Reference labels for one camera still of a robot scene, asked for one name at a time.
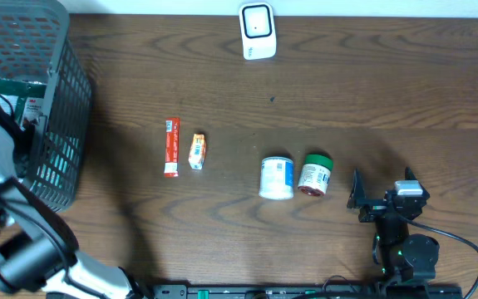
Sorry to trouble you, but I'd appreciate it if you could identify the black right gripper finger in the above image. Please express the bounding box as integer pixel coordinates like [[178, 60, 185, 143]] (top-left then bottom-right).
[[347, 169, 366, 208], [404, 167, 430, 199]]

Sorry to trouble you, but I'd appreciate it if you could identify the green lid jar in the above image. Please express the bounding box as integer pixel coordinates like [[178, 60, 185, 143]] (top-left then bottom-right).
[[298, 154, 333, 197]]

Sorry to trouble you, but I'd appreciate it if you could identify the white blue round container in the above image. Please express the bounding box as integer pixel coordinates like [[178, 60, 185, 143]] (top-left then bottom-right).
[[259, 156, 293, 200]]

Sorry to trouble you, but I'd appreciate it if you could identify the small orange carton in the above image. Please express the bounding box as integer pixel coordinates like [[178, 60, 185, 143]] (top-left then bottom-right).
[[188, 134, 206, 170]]

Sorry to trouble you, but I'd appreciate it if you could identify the red white tube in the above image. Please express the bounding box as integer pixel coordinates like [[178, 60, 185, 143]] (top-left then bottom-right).
[[164, 117, 180, 178]]

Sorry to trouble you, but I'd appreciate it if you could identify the green 3M product package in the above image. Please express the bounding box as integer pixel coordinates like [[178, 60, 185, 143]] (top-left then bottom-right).
[[0, 79, 47, 130]]

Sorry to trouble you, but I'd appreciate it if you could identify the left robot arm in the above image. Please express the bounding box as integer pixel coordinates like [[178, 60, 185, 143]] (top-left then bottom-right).
[[0, 107, 149, 298]]

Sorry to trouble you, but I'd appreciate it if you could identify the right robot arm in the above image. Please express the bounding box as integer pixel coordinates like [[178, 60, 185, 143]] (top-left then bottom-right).
[[347, 168, 440, 294]]

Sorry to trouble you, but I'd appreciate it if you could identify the grey plastic mesh basket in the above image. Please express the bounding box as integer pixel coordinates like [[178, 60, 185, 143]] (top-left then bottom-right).
[[0, 0, 91, 212]]

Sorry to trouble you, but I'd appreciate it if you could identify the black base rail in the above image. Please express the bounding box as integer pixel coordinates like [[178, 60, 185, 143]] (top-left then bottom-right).
[[151, 284, 463, 299]]

